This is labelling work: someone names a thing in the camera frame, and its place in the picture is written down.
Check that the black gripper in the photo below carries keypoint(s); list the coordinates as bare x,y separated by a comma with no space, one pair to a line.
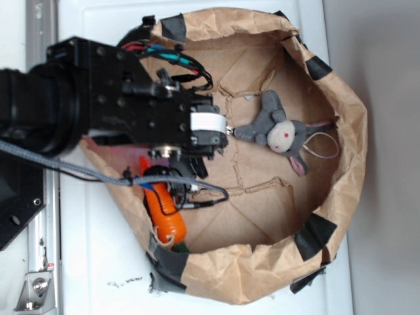
149,95

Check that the orange plastic carrot keychain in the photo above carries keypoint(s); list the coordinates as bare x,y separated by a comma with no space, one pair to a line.
167,221

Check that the silver key bunch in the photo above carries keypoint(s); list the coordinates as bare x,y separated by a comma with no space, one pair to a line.
231,131

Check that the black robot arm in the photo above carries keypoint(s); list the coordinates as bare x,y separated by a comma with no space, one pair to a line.
89,89

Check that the grey plush bunny toy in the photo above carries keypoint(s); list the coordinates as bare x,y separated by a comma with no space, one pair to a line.
286,137

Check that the brown paper bag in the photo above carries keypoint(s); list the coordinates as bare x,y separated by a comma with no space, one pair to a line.
285,218

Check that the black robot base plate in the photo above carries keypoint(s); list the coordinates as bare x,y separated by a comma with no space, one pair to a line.
22,196

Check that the aluminium frame rail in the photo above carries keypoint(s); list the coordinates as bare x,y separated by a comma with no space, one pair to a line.
43,230

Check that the metal corner bracket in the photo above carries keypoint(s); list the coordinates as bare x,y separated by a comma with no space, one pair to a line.
37,295

